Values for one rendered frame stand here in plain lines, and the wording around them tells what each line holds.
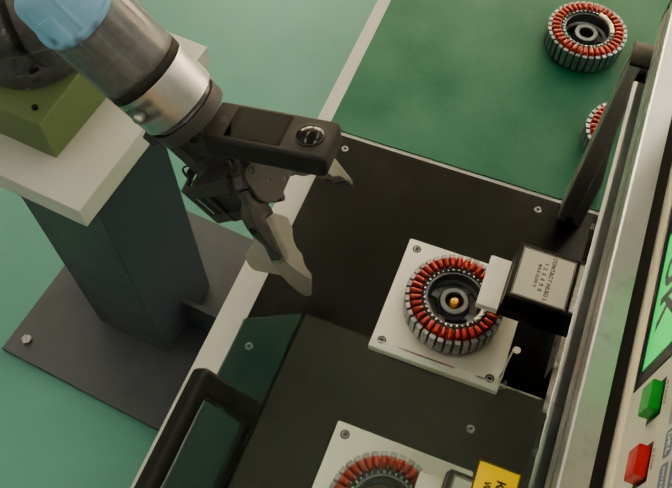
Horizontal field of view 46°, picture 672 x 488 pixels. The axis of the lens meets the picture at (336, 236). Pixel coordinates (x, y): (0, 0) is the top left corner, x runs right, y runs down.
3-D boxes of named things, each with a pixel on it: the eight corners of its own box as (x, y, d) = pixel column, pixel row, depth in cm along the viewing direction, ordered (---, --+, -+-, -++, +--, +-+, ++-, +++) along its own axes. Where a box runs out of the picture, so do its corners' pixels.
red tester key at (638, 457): (622, 481, 43) (633, 473, 41) (628, 450, 44) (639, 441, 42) (641, 488, 43) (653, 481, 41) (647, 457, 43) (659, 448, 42)
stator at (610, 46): (562, 81, 112) (569, 63, 109) (530, 26, 117) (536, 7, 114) (633, 64, 113) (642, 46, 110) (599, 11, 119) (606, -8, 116)
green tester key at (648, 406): (636, 416, 44) (647, 406, 43) (642, 388, 45) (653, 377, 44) (655, 423, 44) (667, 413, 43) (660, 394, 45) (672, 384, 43)
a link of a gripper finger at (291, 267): (276, 298, 79) (243, 212, 77) (319, 293, 75) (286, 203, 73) (256, 311, 76) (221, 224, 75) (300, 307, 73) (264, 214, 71)
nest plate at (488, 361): (367, 349, 89) (368, 345, 88) (409, 242, 96) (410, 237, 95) (495, 395, 87) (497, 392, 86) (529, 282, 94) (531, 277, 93)
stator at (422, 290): (389, 336, 89) (391, 322, 86) (420, 255, 94) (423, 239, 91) (484, 370, 87) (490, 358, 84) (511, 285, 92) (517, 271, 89)
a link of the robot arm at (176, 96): (192, 29, 66) (151, 99, 62) (228, 67, 68) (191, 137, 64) (139, 54, 71) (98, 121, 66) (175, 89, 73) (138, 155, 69)
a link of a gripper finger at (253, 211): (290, 248, 75) (257, 163, 73) (303, 245, 74) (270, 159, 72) (258, 267, 72) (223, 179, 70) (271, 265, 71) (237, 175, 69)
